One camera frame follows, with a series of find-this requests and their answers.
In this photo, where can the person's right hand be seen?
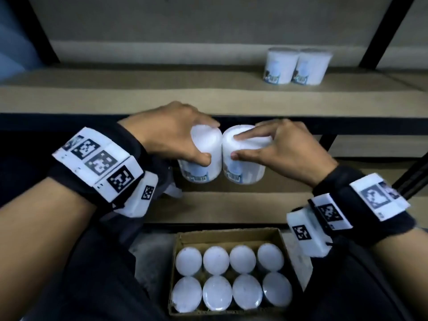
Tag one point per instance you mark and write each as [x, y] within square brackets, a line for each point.
[294, 150]

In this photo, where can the person's left hand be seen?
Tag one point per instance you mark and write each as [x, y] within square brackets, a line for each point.
[164, 130]

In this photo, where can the black metal wooden shelf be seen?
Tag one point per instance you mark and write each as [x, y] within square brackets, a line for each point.
[200, 96]

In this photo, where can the cardboard box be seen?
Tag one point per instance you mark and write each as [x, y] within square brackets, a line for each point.
[234, 235]

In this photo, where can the cotton swab tubs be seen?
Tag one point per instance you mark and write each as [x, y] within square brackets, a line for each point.
[217, 290]

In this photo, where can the person's right leg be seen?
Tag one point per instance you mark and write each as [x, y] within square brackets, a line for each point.
[351, 290]

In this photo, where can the person's leg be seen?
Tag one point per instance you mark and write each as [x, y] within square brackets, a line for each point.
[351, 290]
[100, 280]

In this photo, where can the person's left leg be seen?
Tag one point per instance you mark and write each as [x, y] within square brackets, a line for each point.
[100, 280]

